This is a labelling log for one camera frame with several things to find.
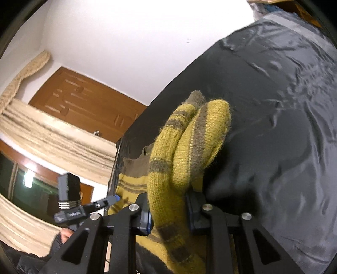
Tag person's left hand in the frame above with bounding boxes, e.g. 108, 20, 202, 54
61, 228, 76, 242

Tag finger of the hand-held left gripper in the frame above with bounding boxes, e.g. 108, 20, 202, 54
84, 195, 121, 213

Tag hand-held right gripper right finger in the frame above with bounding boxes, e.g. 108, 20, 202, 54
186, 193, 301, 274

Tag beige striped curtain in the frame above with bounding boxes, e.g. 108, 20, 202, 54
0, 196, 62, 257
0, 50, 118, 185

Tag person's left forearm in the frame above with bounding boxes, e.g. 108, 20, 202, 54
4, 233, 65, 274

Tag black bed sheet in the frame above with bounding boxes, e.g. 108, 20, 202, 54
107, 12, 337, 274

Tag brown wooden cabinet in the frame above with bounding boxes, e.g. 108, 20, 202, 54
274, 0, 325, 29

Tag yellow striped knit sweater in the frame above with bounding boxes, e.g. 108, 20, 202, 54
107, 90, 232, 274

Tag brown wooden door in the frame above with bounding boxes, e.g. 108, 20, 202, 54
28, 66, 148, 144

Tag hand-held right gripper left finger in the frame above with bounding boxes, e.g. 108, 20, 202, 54
46, 193, 152, 274

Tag clear blue plastic bag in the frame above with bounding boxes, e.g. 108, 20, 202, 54
253, 1, 290, 17

